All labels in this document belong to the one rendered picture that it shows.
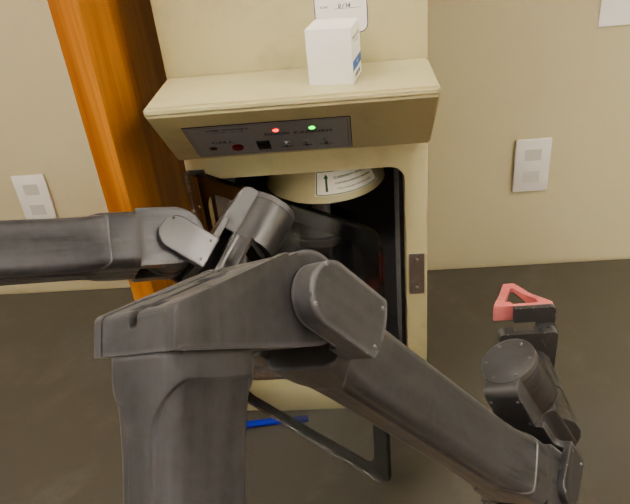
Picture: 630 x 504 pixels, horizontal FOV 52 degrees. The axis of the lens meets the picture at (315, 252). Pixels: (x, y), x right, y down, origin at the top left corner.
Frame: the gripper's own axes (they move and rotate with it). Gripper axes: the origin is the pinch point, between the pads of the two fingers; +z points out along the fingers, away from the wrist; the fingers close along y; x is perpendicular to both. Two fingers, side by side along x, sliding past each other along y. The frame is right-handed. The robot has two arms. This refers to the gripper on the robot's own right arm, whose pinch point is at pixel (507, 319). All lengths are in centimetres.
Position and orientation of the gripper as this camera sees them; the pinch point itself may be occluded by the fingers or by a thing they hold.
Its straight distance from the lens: 85.7
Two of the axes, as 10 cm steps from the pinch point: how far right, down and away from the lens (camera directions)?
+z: 0.3, -5.3, 8.5
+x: -9.9, 0.7, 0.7
